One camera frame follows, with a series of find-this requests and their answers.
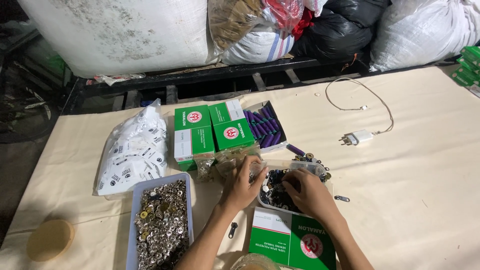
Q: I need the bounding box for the person's left hand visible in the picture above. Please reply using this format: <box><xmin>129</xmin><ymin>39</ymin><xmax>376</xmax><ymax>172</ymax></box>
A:
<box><xmin>219</xmin><ymin>155</ymin><xmax>269</xmax><ymax>214</ymax></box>

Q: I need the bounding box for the person's right hand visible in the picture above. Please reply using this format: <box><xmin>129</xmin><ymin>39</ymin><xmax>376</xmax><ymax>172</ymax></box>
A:
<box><xmin>281</xmin><ymin>167</ymin><xmax>339</xmax><ymax>226</ymax></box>

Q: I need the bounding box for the clear plastic container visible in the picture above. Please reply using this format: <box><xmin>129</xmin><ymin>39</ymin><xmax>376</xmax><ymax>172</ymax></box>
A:
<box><xmin>249</xmin><ymin>159</ymin><xmax>333</xmax><ymax>219</ymax></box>

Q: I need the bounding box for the small bag of metal parts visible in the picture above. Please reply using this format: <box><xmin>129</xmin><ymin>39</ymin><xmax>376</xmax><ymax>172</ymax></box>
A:
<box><xmin>215</xmin><ymin>144</ymin><xmax>262</xmax><ymax>178</ymax></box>
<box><xmin>194</xmin><ymin>155</ymin><xmax>217</xmax><ymax>183</ymax></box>

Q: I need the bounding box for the heap of dark zipper sliders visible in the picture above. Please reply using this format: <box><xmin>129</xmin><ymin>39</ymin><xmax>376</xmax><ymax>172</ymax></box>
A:
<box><xmin>260</xmin><ymin>169</ymin><xmax>323</xmax><ymax>214</ymax></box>

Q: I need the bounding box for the pile of brass metal buttons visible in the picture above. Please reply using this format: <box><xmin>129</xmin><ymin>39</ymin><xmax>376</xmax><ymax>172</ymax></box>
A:
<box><xmin>292</xmin><ymin>151</ymin><xmax>333</xmax><ymax>183</ymax></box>

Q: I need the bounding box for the single purple thread cone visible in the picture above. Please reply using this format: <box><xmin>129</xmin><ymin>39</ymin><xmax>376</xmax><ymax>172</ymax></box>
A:
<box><xmin>286</xmin><ymin>144</ymin><xmax>306</xmax><ymax>157</ymax></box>

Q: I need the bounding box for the green thread box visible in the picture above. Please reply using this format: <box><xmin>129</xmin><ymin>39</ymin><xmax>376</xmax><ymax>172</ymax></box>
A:
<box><xmin>173</xmin><ymin>104</ymin><xmax>217</xmax><ymax>172</ymax></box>
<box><xmin>248</xmin><ymin>206</ymin><xmax>337</xmax><ymax>270</ymax></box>
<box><xmin>208</xmin><ymin>98</ymin><xmax>256</xmax><ymax>152</ymax></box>

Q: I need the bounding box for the open box of thread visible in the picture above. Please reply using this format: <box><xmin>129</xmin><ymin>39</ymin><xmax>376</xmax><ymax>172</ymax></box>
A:
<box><xmin>242</xmin><ymin>100</ymin><xmax>289</xmax><ymax>155</ymax></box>

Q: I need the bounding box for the row of purple thread spools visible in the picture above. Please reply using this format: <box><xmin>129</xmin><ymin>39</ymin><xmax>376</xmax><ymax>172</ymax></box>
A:
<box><xmin>243</xmin><ymin>106</ymin><xmax>282</xmax><ymax>149</ymax></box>

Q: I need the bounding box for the white charger plug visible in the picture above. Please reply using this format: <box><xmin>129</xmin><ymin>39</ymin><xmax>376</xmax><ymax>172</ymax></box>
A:
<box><xmin>339</xmin><ymin>129</ymin><xmax>375</xmax><ymax>147</ymax></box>

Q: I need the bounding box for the glass jar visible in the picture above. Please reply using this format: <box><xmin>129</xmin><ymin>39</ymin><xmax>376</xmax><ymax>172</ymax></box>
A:
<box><xmin>229</xmin><ymin>253</ymin><xmax>283</xmax><ymax>270</ymax></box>

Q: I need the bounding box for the cream table cloth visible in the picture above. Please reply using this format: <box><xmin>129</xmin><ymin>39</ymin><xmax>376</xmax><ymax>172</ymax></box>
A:
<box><xmin>0</xmin><ymin>64</ymin><xmax>480</xmax><ymax>270</ymax></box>

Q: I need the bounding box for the heap of silver snap buttons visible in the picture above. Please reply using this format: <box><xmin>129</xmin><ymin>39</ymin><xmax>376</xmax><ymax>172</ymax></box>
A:
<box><xmin>134</xmin><ymin>180</ymin><xmax>190</xmax><ymax>270</ymax></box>

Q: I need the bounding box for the pale blue plastic tray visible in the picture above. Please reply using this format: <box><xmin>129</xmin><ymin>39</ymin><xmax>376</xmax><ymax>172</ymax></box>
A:
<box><xmin>125</xmin><ymin>172</ymin><xmax>195</xmax><ymax>270</ymax></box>

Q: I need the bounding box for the clear bag of white labels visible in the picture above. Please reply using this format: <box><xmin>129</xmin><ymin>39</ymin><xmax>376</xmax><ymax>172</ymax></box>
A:
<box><xmin>94</xmin><ymin>99</ymin><xmax>170</xmax><ymax>200</ymax></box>

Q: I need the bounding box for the black metal rack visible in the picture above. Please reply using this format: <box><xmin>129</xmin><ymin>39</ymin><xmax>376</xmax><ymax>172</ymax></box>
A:
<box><xmin>61</xmin><ymin>52</ymin><xmax>376</xmax><ymax>116</ymax></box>

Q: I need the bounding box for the white sack with striped band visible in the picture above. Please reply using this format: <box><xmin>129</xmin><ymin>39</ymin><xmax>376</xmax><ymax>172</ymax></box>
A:
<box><xmin>220</xmin><ymin>25</ymin><xmax>296</xmax><ymax>66</ymax></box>

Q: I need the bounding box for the crumpled clear plastic wrapper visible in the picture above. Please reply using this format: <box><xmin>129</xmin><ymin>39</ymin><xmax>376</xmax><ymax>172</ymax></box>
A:
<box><xmin>93</xmin><ymin>73</ymin><xmax>146</xmax><ymax>86</ymax></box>

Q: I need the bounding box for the black plastic bag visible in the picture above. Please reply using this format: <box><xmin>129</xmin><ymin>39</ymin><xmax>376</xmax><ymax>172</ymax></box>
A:
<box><xmin>290</xmin><ymin>0</ymin><xmax>391</xmax><ymax>63</ymax></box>

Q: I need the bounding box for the clear bag of brown cloth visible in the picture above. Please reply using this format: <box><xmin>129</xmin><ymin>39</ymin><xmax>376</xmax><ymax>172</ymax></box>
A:
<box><xmin>207</xmin><ymin>0</ymin><xmax>305</xmax><ymax>54</ymax></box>

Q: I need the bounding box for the red cloth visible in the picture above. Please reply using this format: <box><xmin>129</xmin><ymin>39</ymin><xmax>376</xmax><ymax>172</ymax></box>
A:
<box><xmin>291</xmin><ymin>7</ymin><xmax>316</xmax><ymax>41</ymax></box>

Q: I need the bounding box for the round wooden disc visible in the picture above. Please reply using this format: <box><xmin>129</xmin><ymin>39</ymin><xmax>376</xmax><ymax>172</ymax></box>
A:
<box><xmin>26</xmin><ymin>219</ymin><xmax>75</xmax><ymax>262</ymax></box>

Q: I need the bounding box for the white woven sack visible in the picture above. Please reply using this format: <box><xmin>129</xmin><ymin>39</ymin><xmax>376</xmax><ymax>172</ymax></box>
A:
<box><xmin>369</xmin><ymin>0</ymin><xmax>480</xmax><ymax>73</ymax></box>

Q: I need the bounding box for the large stained white sack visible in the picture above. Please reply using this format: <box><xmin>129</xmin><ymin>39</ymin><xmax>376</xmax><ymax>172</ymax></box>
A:
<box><xmin>17</xmin><ymin>0</ymin><xmax>221</xmax><ymax>79</ymax></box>

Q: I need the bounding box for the stack of green boxes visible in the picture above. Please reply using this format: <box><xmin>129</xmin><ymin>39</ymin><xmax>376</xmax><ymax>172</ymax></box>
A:
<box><xmin>449</xmin><ymin>45</ymin><xmax>480</xmax><ymax>99</ymax></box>

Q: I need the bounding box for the dark junk heap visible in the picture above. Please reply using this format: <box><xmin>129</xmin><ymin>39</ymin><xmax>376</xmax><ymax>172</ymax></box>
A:
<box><xmin>0</xmin><ymin>22</ymin><xmax>72</xmax><ymax>145</ymax></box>

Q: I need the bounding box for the white charging cable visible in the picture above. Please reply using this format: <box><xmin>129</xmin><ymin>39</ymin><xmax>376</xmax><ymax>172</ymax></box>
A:
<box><xmin>325</xmin><ymin>77</ymin><xmax>395</xmax><ymax>135</ymax></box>

